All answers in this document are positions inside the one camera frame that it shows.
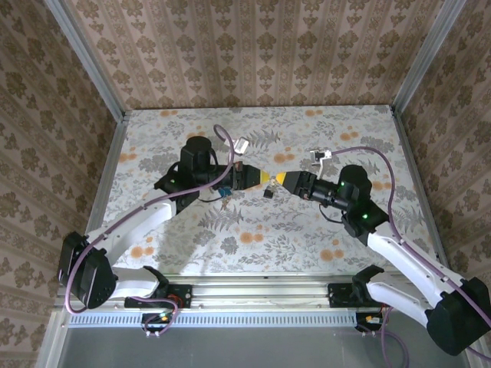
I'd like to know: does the floral table cover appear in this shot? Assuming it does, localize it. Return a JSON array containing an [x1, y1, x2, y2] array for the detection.
[[103, 103, 438, 277]]

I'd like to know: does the black connector with LEDs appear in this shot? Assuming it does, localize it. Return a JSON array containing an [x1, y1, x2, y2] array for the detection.
[[140, 312, 172, 334], [354, 310, 384, 333]]

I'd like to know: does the grey metal panel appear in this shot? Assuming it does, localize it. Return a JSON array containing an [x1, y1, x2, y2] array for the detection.
[[45, 326, 476, 368]]

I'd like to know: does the aluminium table side rail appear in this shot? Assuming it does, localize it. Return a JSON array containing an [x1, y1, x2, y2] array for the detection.
[[86, 119, 130, 235], [390, 105, 450, 269]]

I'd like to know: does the long aluminium base rail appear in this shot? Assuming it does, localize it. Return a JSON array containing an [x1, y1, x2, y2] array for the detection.
[[53, 274, 384, 310]]

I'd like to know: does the slotted grey cable duct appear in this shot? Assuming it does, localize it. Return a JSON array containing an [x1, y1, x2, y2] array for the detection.
[[67, 310, 358, 329]]

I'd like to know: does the aluminium frame post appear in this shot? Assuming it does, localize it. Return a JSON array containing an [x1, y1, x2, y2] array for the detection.
[[390, 0, 467, 116], [42, 0, 127, 123]]

